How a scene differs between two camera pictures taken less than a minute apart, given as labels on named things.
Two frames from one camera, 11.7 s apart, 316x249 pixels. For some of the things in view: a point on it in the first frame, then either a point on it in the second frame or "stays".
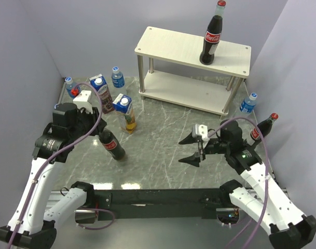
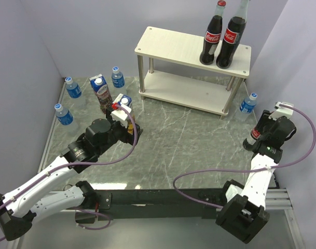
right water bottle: [248, 104] stays
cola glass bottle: [213, 35] stays
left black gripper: [93, 118] -> [127, 137]
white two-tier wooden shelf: [231, 59] stays
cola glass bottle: [110, 142] -> [235, 25]
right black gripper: [194, 159] -> [264, 118]
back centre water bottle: [117, 78] stays
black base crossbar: [160, 204] stays
